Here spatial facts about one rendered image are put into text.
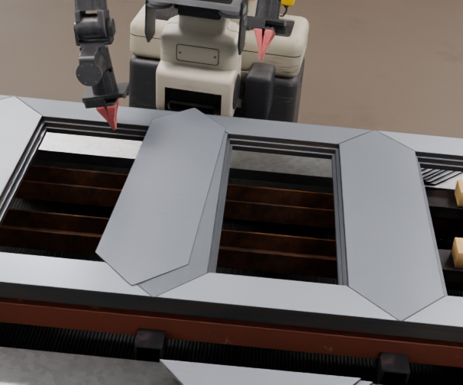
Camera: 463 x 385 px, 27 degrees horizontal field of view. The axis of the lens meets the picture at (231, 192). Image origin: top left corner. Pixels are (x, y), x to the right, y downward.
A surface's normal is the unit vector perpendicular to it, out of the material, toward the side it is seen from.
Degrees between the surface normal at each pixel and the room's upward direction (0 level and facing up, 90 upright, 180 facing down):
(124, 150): 0
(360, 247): 0
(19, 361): 0
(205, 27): 98
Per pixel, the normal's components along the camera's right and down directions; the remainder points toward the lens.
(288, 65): -0.18, 0.51
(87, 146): 0.07, -0.85
